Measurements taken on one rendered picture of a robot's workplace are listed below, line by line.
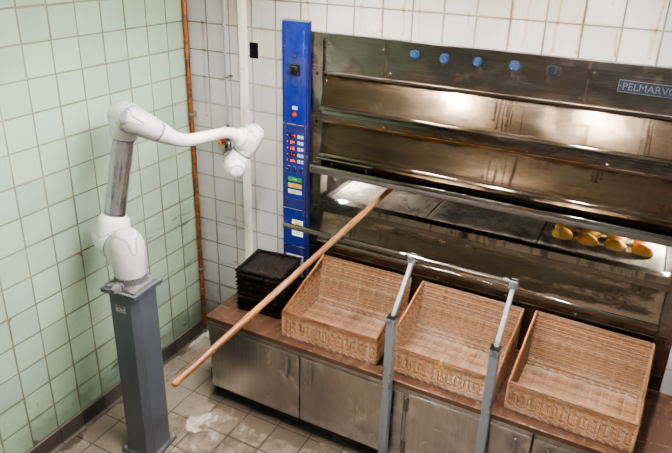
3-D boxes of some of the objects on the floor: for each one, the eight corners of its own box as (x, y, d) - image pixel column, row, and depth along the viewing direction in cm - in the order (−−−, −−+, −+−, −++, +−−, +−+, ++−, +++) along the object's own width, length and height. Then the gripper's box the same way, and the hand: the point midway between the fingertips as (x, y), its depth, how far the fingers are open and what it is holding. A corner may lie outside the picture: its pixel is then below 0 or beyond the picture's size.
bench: (262, 349, 423) (260, 273, 401) (661, 491, 323) (689, 400, 300) (209, 399, 377) (204, 316, 355) (656, 583, 276) (688, 483, 254)
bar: (286, 399, 379) (286, 220, 333) (498, 481, 326) (531, 281, 281) (257, 432, 353) (252, 243, 308) (481, 527, 300) (515, 315, 255)
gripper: (222, 135, 330) (217, 124, 349) (224, 180, 340) (219, 166, 359) (236, 134, 333) (230, 123, 351) (238, 179, 342) (232, 165, 361)
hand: (225, 146), depth 354 cm, fingers open, 13 cm apart
